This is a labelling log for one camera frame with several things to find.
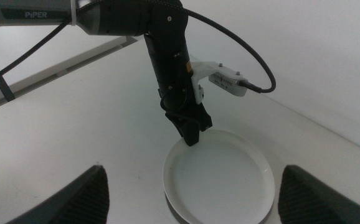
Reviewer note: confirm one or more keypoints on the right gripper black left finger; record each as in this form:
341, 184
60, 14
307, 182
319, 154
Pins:
80, 202

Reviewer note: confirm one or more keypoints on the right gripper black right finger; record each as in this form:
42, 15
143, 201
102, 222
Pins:
307, 199

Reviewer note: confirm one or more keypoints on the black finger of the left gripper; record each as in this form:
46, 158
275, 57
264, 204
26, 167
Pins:
189, 130
205, 119

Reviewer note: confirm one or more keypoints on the white shallow plastic bowl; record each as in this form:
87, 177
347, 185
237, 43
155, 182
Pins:
220, 180

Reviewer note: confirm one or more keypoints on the grey shallow plastic bowl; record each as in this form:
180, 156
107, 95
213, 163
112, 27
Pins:
172, 208

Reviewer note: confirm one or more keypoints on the left robot arm black grey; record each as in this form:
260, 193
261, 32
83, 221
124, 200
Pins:
167, 46

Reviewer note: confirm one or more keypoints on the white side table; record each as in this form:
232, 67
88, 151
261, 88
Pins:
74, 59

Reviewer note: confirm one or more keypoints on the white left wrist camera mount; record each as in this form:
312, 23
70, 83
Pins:
205, 67

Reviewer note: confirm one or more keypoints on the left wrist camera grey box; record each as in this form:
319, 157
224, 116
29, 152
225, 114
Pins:
228, 83

